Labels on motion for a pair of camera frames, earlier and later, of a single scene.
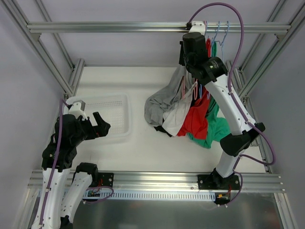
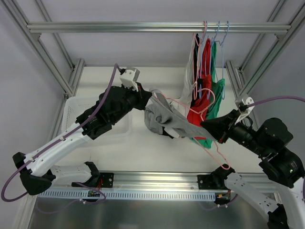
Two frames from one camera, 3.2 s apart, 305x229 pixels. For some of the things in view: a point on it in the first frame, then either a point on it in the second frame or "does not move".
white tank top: x=174 y=117 does not move
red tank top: x=196 y=124 does not move
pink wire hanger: x=183 y=91 → x=222 y=164
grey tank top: x=157 y=105 → x=161 y=114
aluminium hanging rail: x=152 y=27 does not move
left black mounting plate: x=105 y=179 does not move
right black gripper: x=181 y=56 → x=228 y=126
